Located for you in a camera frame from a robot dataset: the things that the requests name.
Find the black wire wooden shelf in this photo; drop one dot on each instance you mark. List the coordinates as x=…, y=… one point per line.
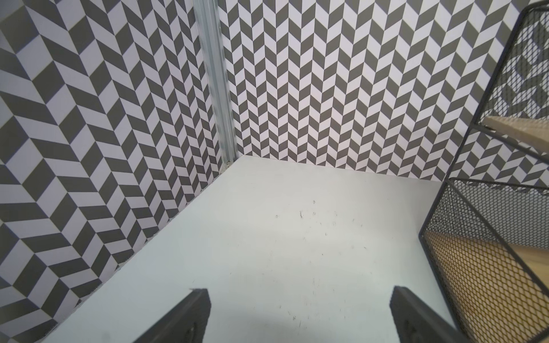
x=487, y=241

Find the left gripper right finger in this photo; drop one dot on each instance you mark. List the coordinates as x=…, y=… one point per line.
x=415, y=321

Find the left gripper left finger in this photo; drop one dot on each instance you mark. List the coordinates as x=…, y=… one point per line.
x=185, y=322

